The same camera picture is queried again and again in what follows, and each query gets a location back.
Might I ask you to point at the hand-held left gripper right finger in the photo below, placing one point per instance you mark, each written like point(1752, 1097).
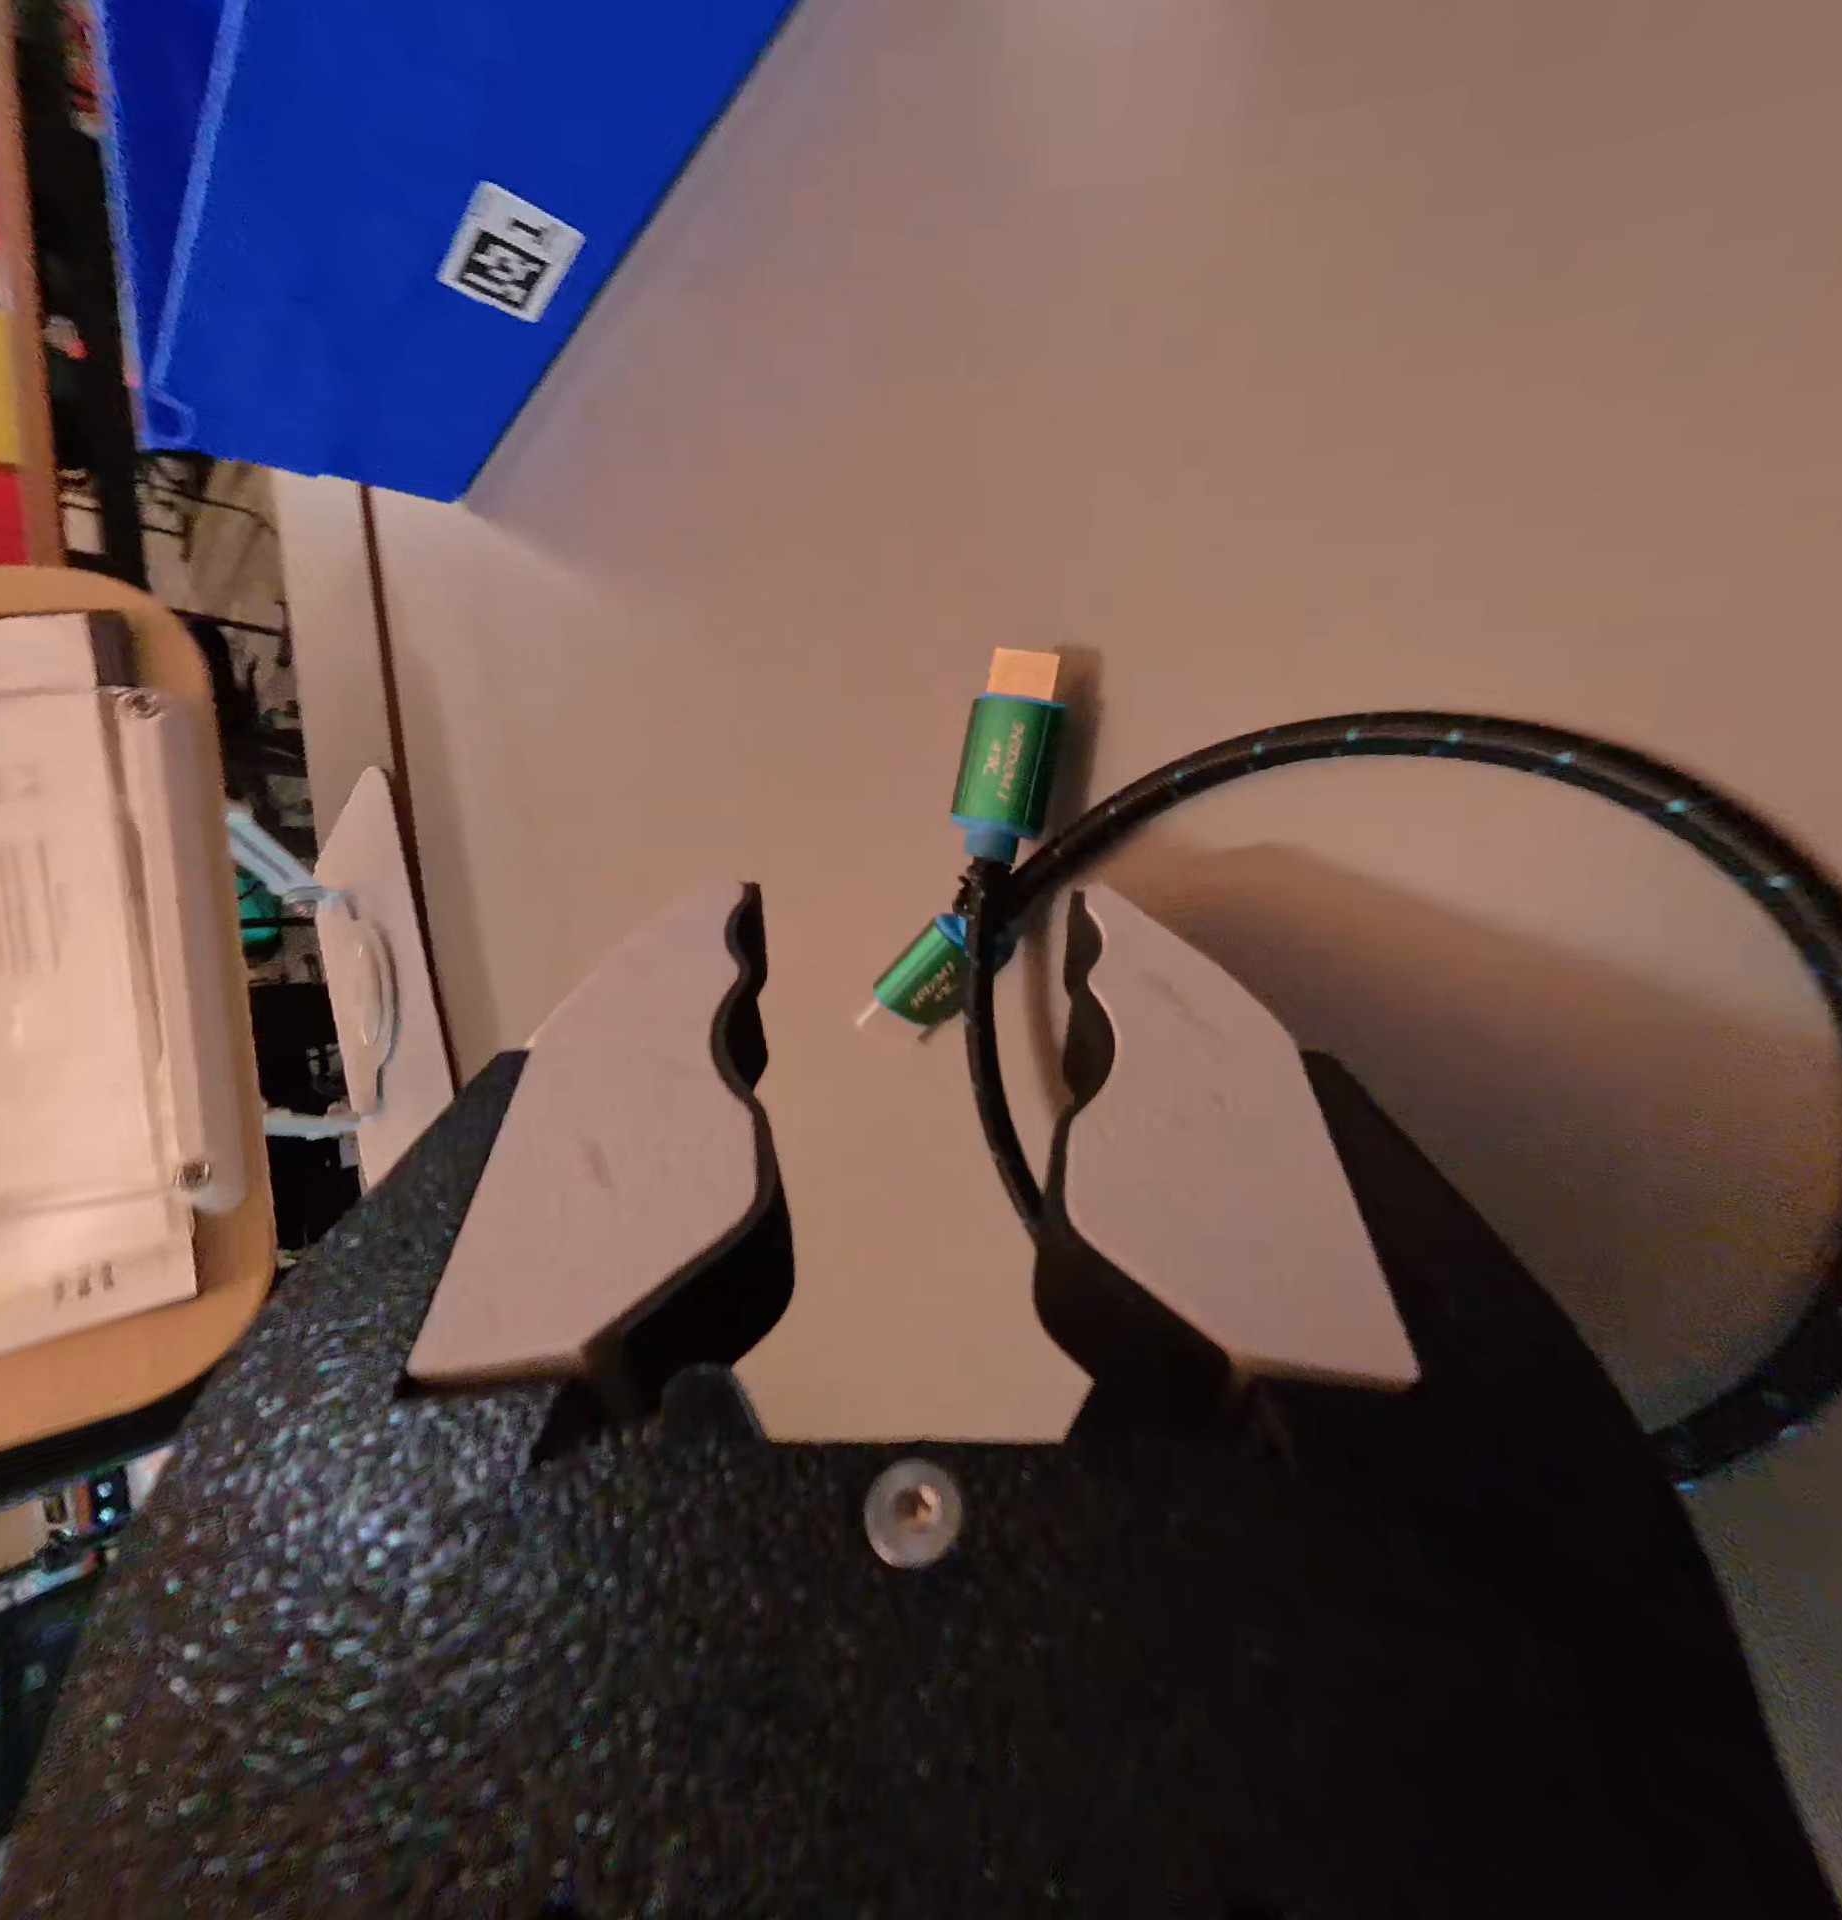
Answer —
point(1221, 1185)

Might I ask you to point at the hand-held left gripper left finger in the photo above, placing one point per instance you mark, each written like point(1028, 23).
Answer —
point(606, 1185)

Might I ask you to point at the white stand base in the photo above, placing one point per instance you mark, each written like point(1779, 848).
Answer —
point(410, 1034)

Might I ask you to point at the wooden document stand board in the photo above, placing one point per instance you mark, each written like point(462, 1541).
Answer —
point(110, 1403)

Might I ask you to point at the clear acrylic document holder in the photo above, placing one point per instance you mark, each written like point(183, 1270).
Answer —
point(37, 974)

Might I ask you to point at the blue plastic bin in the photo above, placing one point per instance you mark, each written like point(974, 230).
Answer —
point(336, 150)

